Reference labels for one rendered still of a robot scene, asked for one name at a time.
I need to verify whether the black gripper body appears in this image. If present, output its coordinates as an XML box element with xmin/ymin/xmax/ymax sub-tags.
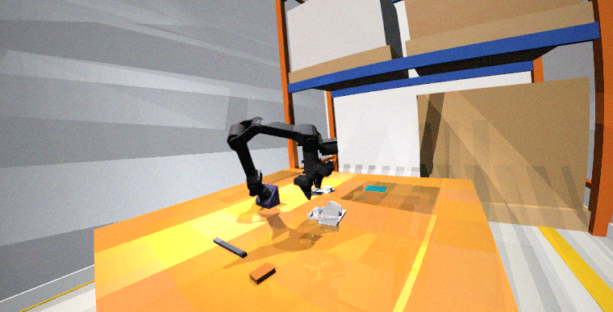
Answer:
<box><xmin>294</xmin><ymin>156</ymin><xmax>322</xmax><ymax>186</ymax></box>

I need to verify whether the dark grey flat bar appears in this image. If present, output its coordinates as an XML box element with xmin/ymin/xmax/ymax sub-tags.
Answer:
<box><xmin>213</xmin><ymin>237</ymin><xmax>247</xmax><ymax>258</ymax></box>

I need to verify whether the cyan flat rectangular plate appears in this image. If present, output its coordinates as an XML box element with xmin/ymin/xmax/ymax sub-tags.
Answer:
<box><xmin>365</xmin><ymin>185</ymin><xmax>387</xmax><ymax>192</ymax></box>

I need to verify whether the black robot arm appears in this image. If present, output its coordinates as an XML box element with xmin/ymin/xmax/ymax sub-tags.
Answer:
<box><xmin>227</xmin><ymin>116</ymin><xmax>339</xmax><ymax>202</ymax></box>

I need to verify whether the orange rectangular block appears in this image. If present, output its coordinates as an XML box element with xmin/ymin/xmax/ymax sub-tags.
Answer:
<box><xmin>249</xmin><ymin>263</ymin><xmax>276</xmax><ymax>285</ymax></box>

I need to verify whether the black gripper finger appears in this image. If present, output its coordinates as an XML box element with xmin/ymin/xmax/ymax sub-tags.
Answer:
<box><xmin>299</xmin><ymin>183</ymin><xmax>314</xmax><ymax>200</ymax></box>
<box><xmin>313</xmin><ymin>176</ymin><xmax>324</xmax><ymax>189</ymax></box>

